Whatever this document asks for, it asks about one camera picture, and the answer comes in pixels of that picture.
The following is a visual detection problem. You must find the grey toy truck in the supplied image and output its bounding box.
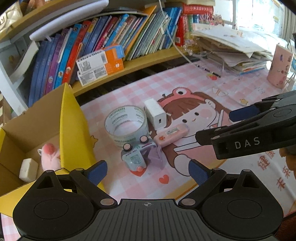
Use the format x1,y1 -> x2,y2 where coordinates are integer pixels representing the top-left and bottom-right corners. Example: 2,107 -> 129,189
121,136 -> 164,174

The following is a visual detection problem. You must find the pink plush toy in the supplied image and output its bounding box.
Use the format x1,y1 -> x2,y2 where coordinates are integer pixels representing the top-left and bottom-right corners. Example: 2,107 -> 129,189
38,143 -> 61,171

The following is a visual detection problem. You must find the pink correction tape case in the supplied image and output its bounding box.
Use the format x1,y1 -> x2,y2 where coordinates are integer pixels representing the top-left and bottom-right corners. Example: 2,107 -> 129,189
153,123 -> 189,147

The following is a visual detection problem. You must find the white sponge block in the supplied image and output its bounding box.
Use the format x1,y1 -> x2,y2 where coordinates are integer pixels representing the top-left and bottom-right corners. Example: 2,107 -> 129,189
19,158 -> 39,183

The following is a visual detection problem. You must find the person right hand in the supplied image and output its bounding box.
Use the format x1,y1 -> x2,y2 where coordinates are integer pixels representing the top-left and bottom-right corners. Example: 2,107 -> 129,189
279,148 -> 296,178

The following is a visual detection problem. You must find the pink cylindrical pen holder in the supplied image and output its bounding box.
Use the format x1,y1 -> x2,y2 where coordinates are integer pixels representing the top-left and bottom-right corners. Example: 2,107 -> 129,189
267,44 -> 293,89

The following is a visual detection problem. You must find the black marker pen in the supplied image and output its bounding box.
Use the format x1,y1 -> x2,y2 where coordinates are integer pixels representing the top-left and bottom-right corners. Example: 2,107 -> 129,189
195,64 -> 221,78

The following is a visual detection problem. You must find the clear packing tape roll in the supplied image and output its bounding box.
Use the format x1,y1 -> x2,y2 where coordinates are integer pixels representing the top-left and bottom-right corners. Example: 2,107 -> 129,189
104,105 -> 149,148

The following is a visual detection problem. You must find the yellow cardboard box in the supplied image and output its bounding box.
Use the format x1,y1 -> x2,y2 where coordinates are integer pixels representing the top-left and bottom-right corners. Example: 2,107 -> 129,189
1,84 -> 98,216

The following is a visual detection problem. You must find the stack of papers and books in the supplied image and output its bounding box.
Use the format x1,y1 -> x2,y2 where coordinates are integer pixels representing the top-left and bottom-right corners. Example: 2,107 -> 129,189
191,25 -> 273,75

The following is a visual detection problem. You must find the white charger adapter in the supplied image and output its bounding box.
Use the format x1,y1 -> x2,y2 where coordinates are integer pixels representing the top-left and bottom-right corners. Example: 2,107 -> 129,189
144,98 -> 167,131

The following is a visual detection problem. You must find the orange white box lower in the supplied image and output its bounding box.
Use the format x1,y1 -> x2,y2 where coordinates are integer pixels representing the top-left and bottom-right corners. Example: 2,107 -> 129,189
77,59 -> 124,86

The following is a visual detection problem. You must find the orange white box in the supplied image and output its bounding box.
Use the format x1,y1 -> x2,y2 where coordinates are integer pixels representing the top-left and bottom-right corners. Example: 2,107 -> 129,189
77,59 -> 124,86
76,45 -> 125,74

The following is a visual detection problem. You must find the wooden shelf board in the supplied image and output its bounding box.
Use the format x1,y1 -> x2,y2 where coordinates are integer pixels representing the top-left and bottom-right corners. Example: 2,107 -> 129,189
72,47 -> 189,96

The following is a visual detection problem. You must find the orange white box upper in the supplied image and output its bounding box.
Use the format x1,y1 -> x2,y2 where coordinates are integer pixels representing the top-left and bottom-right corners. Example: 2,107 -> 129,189
76,45 -> 125,74

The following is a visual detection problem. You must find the row of books on shelf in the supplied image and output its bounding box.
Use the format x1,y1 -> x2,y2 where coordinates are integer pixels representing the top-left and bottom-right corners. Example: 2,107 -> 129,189
28,3 -> 213,106

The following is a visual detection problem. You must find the white flat device on books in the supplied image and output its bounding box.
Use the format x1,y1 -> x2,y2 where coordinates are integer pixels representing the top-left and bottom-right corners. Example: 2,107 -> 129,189
29,1 -> 109,41

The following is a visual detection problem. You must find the white charging cable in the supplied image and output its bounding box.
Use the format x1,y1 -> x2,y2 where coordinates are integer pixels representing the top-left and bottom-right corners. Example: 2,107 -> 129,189
158,0 -> 197,65

